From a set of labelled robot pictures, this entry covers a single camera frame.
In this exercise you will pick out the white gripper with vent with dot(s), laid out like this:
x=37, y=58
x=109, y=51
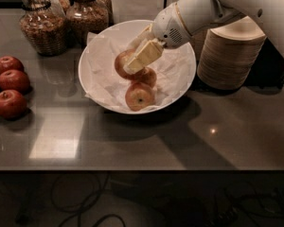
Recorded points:
x=167, y=25

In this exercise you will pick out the yellow-red apple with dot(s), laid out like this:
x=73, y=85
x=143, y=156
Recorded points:
x=147, y=76
x=139, y=96
x=120, y=62

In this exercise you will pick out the white paper liner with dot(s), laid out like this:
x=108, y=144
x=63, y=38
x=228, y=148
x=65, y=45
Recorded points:
x=104, y=60

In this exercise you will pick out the white bowl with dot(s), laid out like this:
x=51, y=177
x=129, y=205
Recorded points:
x=186, y=70

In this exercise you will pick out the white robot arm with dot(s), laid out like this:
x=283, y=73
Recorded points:
x=203, y=14

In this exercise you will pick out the red apple middle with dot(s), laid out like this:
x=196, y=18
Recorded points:
x=15, y=80

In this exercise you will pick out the red apple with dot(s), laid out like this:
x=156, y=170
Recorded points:
x=9, y=62
x=15, y=80
x=12, y=104

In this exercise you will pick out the red apple top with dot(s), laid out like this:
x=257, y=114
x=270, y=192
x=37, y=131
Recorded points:
x=9, y=62

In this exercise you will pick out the red apple front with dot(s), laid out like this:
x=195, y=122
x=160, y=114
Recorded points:
x=12, y=104

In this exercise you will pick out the white napkin dispenser box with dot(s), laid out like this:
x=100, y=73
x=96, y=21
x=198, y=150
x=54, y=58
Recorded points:
x=127, y=10

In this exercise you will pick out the rear stack of paper bowls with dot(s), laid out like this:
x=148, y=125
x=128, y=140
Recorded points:
x=197, y=43

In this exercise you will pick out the stack of paper bowls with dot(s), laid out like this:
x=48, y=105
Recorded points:
x=197, y=43
x=229, y=53

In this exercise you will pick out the middle granola glass jar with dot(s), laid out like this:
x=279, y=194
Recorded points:
x=86, y=16

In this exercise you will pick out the granola glass jar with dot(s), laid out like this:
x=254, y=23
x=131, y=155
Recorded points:
x=86, y=16
x=44, y=28

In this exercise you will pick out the front stack of paper bowls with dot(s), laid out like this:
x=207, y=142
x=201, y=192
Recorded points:
x=229, y=53

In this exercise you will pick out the front left granola glass jar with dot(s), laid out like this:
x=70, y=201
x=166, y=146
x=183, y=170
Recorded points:
x=44, y=28

